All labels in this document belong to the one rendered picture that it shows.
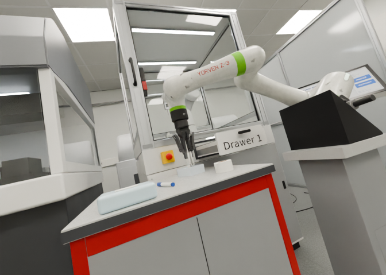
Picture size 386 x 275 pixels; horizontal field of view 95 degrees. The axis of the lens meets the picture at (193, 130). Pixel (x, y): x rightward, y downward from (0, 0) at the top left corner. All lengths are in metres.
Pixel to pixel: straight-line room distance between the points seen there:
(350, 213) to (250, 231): 0.42
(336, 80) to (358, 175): 0.42
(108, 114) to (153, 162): 3.52
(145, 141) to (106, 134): 3.37
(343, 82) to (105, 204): 1.02
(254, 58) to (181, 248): 0.82
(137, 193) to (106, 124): 4.01
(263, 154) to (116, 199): 1.16
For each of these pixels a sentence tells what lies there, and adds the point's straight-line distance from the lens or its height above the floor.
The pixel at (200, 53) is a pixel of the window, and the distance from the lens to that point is 1.49.
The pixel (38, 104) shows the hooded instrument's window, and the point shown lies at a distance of 0.97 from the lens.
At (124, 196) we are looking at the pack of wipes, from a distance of 0.52.
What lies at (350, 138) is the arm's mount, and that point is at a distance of 0.84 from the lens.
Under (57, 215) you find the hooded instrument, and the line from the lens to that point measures 0.96.
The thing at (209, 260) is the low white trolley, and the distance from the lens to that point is 0.61.
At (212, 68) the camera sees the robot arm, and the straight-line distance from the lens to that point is 0.88.
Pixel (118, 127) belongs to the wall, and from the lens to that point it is 4.44.
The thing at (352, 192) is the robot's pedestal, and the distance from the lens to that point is 0.88.
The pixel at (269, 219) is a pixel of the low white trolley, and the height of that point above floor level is 0.59.
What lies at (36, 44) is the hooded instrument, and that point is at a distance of 1.07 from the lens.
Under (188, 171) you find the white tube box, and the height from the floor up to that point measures 0.78.
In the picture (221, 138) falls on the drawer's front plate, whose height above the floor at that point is 0.90.
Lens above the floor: 0.85
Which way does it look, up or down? 8 degrees up
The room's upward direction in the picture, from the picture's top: 14 degrees counter-clockwise
